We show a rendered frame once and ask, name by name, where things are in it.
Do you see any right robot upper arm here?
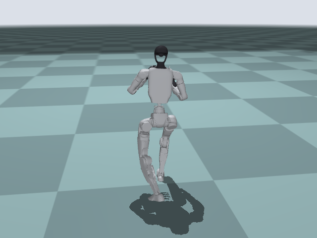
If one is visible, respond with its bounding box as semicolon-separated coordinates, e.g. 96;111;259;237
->
173;70;188;101

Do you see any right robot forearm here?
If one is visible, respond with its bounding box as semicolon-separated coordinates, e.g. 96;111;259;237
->
172;85;180;97

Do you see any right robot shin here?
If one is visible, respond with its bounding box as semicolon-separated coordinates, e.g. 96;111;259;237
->
158;139;169;176

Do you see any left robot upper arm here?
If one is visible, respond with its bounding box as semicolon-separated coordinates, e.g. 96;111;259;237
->
127;69;149;95

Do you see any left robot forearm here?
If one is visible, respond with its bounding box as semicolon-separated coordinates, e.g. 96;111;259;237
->
128;79;147;90

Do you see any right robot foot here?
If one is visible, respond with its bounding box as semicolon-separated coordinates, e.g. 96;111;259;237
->
157;169;164;181

